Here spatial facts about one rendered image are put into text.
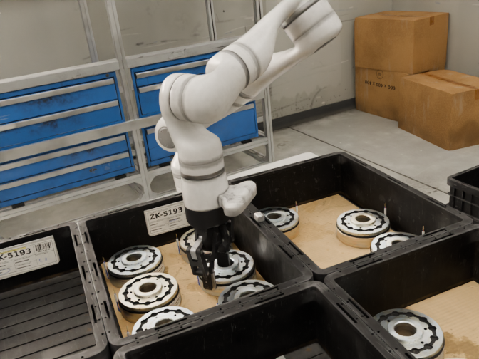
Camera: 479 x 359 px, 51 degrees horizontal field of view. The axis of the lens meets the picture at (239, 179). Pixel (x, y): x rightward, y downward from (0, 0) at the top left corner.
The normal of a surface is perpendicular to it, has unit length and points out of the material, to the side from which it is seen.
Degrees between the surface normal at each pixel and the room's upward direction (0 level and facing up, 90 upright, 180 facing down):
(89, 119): 90
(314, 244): 0
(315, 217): 0
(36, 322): 0
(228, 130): 90
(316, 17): 72
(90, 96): 90
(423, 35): 90
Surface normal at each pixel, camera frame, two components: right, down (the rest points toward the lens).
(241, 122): 0.47, 0.32
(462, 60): -0.88, 0.27
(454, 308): -0.11, -0.91
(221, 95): 0.85, 0.02
